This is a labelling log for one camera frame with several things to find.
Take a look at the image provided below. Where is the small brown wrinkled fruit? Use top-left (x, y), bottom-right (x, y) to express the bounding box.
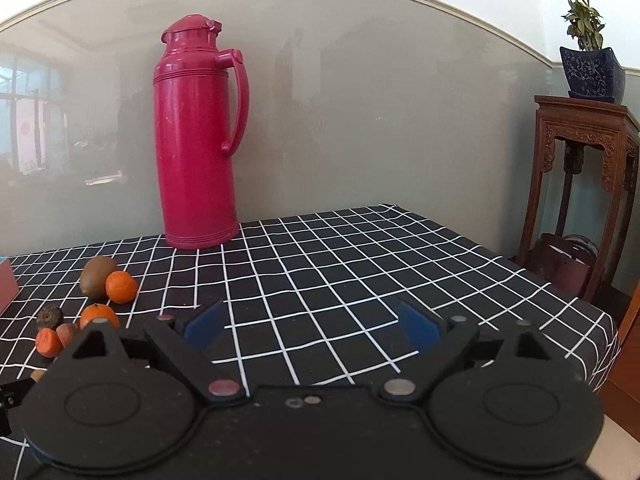
top-left (56, 323), bottom-right (80, 349)

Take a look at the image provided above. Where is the red cardboard box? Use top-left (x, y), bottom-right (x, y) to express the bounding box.
top-left (0, 255), bottom-right (20, 316)

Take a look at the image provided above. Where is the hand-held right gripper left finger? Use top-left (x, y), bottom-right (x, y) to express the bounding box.
top-left (59, 300), bottom-right (248, 404)

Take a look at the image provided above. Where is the pink thermos jug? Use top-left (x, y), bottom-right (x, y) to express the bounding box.
top-left (152, 15), bottom-right (250, 250)

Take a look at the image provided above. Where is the brown kiwi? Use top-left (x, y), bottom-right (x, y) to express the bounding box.
top-left (80, 256), bottom-right (120, 297)

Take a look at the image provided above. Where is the green potted plant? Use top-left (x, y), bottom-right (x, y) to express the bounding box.
top-left (561, 0), bottom-right (606, 52)

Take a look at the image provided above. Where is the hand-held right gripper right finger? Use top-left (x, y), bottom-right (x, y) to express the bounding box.
top-left (378, 297), bottom-right (571, 404)

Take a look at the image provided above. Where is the carved wooden plant stand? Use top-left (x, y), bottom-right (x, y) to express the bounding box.
top-left (517, 95), bottom-right (640, 303)

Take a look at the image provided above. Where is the dark wrinkled dried fruit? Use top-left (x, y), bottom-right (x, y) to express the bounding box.
top-left (36, 306), bottom-right (65, 332)

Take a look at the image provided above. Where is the black white checked tablecloth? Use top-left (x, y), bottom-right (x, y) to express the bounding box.
top-left (0, 204), bottom-right (621, 480)

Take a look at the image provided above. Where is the blue patterned flowerpot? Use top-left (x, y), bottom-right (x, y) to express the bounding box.
top-left (559, 46), bottom-right (627, 105)

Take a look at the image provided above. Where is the dark red bag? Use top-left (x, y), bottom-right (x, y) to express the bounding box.
top-left (530, 232), bottom-right (599, 299)

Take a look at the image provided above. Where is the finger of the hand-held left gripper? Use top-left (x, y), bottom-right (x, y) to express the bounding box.
top-left (0, 379), bottom-right (37, 436)

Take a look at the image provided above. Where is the small orange tangerine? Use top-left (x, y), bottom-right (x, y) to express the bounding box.
top-left (35, 328), bottom-right (64, 359)

